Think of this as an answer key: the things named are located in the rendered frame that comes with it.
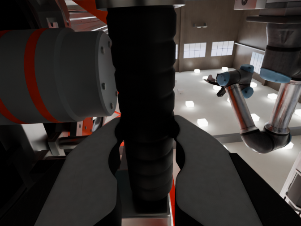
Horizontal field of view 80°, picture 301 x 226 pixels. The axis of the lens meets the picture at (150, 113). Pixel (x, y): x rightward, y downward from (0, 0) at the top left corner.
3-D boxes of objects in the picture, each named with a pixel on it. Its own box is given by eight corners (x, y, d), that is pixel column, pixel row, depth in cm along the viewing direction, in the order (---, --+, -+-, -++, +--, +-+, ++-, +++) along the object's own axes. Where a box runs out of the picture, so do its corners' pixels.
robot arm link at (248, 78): (242, 68, 99) (238, 87, 105) (258, 66, 102) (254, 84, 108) (232, 65, 106) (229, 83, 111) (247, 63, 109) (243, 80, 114)
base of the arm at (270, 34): (329, 20, 61) (317, 51, 66) (293, 19, 74) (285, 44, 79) (287, 23, 60) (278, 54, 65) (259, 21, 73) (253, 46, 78)
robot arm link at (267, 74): (286, 53, 65) (275, 88, 72) (311, 49, 69) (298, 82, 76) (258, 48, 75) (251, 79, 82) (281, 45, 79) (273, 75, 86)
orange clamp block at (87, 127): (57, 132, 53) (70, 136, 62) (83, 131, 53) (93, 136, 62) (59, 110, 55) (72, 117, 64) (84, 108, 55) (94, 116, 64)
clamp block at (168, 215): (52, 220, 14) (70, 254, 16) (172, 215, 14) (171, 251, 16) (75, 169, 18) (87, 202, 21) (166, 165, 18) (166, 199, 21)
